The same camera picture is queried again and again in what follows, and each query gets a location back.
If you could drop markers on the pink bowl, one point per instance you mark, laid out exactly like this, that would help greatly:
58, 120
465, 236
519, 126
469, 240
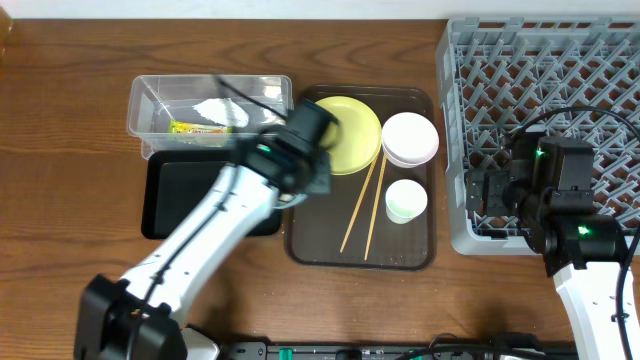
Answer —
409, 139

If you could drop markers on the yellow plate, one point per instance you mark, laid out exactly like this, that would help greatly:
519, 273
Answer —
355, 140

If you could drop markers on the green yellow snack wrapper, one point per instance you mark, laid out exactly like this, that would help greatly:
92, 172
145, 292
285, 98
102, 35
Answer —
179, 127

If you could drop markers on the black tray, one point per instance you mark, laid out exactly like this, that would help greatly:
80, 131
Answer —
176, 182

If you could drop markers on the grey dishwasher rack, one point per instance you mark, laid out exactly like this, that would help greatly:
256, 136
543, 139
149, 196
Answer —
580, 75

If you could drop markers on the white napkin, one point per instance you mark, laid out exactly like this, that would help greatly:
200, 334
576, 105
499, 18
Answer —
222, 111

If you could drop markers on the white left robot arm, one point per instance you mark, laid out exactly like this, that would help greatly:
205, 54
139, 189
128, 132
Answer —
143, 315

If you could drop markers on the light blue bowl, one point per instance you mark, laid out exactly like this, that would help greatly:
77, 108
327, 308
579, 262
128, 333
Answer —
285, 201

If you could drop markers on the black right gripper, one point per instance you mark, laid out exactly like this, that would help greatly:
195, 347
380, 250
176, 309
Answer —
498, 182

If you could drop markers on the left wooden chopstick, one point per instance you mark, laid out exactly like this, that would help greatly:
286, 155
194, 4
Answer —
358, 203

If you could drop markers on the brown serving tray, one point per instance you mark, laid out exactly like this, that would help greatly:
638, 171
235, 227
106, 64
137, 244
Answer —
316, 228

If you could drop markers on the wooden chopstick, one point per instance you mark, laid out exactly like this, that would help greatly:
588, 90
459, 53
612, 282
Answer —
375, 206
358, 203

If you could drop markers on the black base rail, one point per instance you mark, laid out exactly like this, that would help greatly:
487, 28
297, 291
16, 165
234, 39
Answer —
442, 346

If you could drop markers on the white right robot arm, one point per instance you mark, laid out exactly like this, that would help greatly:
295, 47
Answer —
588, 258

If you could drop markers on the clear plastic bin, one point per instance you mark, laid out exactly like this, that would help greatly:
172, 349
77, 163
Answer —
157, 99

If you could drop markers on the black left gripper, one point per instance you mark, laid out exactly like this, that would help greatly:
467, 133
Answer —
324, 129

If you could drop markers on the pale green cup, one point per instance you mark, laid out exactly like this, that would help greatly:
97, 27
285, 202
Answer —
405, 200

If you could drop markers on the right wooden chopstick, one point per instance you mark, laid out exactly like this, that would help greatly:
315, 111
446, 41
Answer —
375, 206

